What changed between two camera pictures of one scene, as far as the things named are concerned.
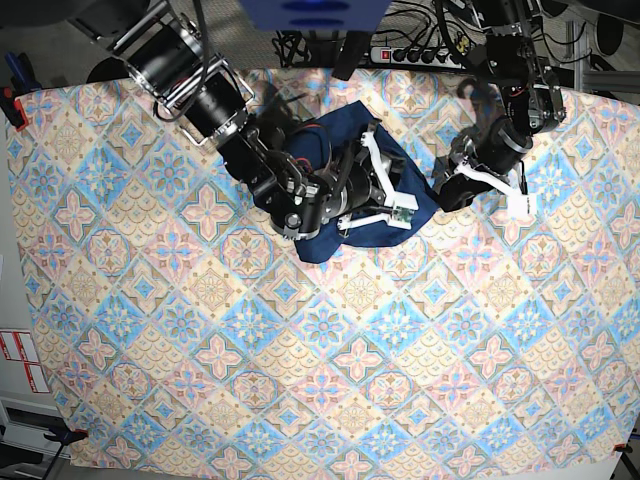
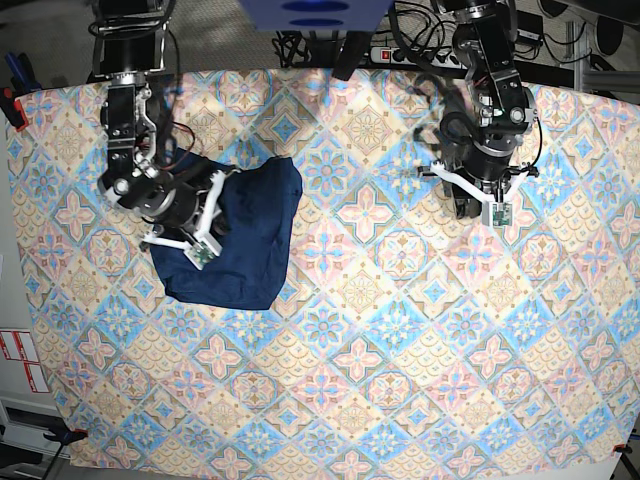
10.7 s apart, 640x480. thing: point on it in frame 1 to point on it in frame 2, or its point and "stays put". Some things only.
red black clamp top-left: [13, 109] stays put
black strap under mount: [352, 52] stays put
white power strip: [416, 56] stays put
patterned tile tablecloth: [179, 332] stays put
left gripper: [355, 188] to [180, 208]
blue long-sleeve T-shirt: [379, 192] to [254, 219]
